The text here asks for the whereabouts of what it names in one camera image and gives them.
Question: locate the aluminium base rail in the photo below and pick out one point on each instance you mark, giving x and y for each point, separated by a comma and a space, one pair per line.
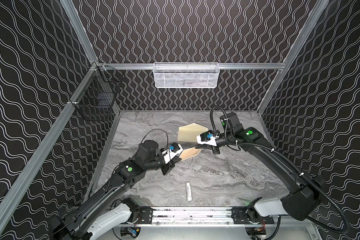
179, 217

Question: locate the white wire mesh basket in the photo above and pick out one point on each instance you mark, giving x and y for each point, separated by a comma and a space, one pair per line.
186, 75

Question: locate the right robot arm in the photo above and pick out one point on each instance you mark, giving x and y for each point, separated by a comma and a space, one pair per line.
302, 198

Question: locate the black wire basket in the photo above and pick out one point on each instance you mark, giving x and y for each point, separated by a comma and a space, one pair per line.
95, 103

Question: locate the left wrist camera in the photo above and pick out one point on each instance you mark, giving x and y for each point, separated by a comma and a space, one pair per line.
174, 149

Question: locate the tan letter paper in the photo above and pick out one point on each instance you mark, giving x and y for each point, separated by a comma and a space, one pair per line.
189, 153

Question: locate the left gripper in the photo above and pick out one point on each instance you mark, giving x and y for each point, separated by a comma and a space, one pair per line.
168, 163

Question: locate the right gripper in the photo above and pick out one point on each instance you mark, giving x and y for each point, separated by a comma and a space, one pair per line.
214, 146

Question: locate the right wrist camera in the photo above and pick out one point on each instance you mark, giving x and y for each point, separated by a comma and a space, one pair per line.
207, 138

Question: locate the cream envelope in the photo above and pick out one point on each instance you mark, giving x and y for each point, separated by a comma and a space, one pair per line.
190, 132

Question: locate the white glue stick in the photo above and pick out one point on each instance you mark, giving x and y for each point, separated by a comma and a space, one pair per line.
189, 192

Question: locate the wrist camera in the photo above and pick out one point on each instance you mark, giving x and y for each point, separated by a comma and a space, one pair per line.
174, 149
207, 138

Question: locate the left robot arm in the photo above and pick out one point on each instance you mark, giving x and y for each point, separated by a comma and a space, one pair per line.
93, 219

